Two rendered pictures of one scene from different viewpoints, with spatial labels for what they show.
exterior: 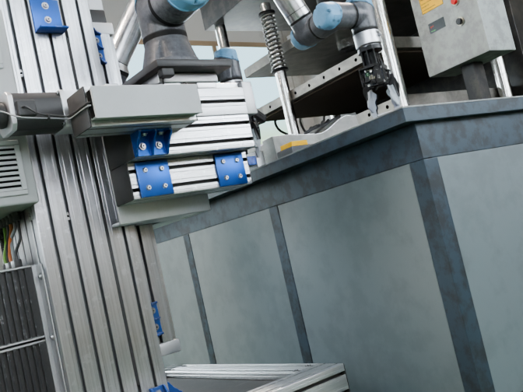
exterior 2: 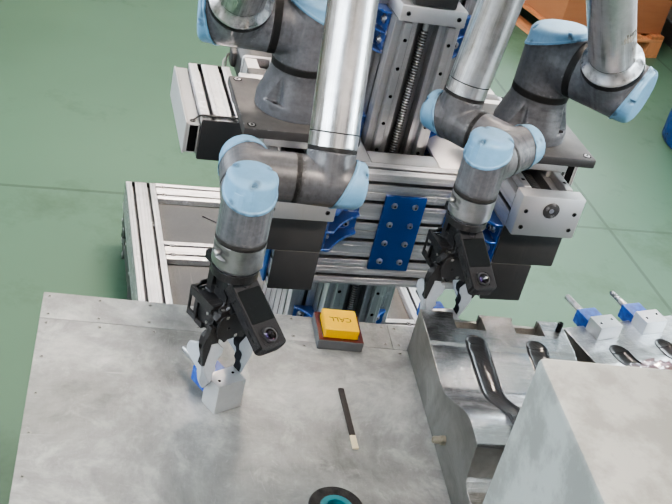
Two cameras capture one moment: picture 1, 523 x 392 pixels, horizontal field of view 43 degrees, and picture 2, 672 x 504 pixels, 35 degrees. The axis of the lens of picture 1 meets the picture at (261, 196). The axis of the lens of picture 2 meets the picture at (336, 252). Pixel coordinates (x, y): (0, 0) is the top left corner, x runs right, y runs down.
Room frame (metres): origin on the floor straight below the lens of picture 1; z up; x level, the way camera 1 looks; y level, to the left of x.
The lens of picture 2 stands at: (2.46, -1.59, 1.91)
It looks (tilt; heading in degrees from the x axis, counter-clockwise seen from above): 32 degrees down; 109
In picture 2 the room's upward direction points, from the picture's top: 14 degrees clockwise
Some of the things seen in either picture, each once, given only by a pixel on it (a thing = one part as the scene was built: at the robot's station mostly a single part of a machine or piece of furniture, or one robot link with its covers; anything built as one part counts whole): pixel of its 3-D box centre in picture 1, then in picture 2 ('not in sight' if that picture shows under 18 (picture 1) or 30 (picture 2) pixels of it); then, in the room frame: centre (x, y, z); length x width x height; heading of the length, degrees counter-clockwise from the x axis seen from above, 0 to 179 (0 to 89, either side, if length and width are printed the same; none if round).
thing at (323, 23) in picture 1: (331, 18); (255, 172); (1.86, -0.31, 1.14); 0.11 x 0.11 x 0.08; 33
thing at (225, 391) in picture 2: not in sight; (206, 371); (1.89, -0.39, 0.83); 0.13 x 0.05 x 0.05; 156
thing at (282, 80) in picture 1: (293, 128); not in sight; (3.29, -0.23, 1.10); 0.05 x 0.05 x 1.30
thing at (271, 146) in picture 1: (310, 145); (526, 424); (2.35, -0.21, 0.87); 0.50 x 0.26 x 0.14; 124
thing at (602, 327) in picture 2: not in sight; (586, 317); (2.35, 0.18, 0.85); 0.13 x 0.05 x 0.05; 141
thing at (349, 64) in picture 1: (365, 82); not in sight; (3.37, -0.65, 1.26); 1.10 x 0.74 x 0.05; 34
